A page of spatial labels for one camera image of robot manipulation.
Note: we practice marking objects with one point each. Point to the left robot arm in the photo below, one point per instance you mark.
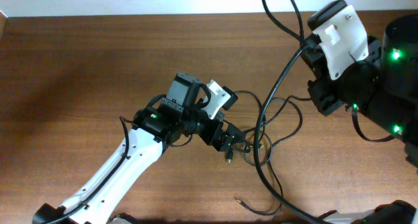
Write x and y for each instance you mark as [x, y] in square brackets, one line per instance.
[189, 108]

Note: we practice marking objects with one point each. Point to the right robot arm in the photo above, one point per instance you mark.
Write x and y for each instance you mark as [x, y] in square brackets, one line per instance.
[382, 88]

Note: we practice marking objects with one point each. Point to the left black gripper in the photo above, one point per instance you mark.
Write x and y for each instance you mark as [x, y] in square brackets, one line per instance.
[223, 137]

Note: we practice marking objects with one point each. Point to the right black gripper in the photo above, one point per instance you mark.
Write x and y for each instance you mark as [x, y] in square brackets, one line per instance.
[322, 98]

